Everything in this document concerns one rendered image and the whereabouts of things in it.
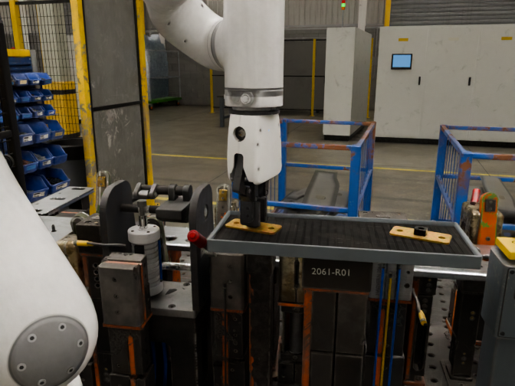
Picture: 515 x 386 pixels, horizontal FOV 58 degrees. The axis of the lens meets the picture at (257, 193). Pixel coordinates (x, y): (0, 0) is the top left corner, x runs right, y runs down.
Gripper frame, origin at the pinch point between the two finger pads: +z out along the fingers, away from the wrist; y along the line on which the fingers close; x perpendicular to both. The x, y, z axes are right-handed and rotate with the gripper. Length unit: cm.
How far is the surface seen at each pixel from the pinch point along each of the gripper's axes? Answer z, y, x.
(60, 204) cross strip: 19, 34, 79
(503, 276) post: 6.3, 5.5, -35.5
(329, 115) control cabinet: 69, 783, 213
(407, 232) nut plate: 2.4, 6.8, -22.2
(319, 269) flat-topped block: 6.9, -2.0, -11.4
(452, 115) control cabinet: 62, 815, 3
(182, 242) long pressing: 18.7, 23.7, 29.5
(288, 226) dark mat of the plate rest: 2.7, 2.7, -4.8
